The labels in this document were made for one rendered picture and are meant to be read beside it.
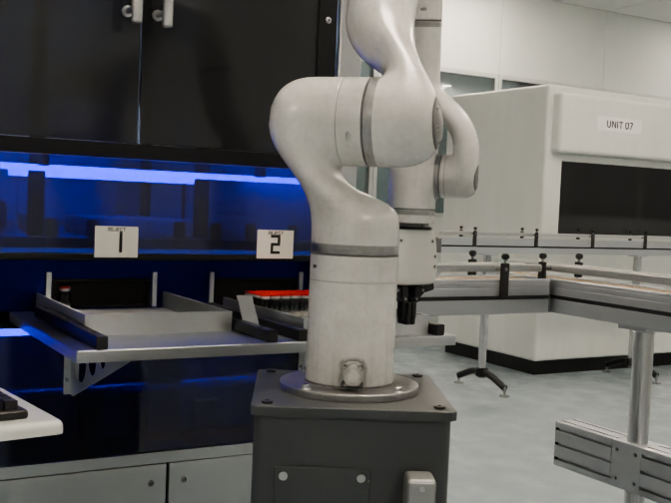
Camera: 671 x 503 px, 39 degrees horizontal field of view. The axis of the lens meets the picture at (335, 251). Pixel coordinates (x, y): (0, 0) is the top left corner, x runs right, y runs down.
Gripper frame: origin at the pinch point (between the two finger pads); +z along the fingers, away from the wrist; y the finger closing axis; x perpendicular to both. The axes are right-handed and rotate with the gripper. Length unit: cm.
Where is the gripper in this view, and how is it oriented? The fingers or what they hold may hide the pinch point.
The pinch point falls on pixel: (406, 312)
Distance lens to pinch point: 171.3
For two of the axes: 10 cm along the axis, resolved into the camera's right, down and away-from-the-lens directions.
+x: 5.0, 0.7, -8.6
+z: -0.4, 10.0, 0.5
